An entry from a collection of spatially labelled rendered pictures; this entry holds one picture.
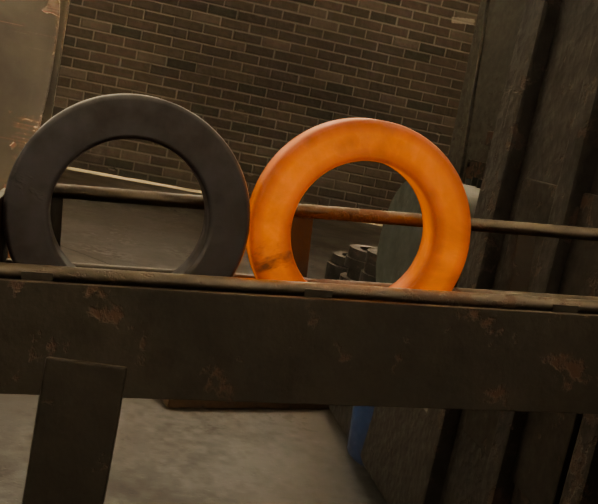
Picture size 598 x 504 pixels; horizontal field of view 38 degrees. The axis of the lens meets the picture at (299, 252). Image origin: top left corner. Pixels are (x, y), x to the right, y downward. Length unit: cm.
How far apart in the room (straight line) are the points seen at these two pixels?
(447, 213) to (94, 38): 611
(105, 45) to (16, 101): 358
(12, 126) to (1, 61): 22
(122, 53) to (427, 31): 239
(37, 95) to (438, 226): 257
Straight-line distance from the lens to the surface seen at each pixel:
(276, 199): 67
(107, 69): 673
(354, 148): 68
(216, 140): 66
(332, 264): 298
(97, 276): 65
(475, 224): 78
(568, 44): 139
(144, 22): 674
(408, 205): 211
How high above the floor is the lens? 76
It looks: 9 degrees down
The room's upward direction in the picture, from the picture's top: 12 degrees clockwise
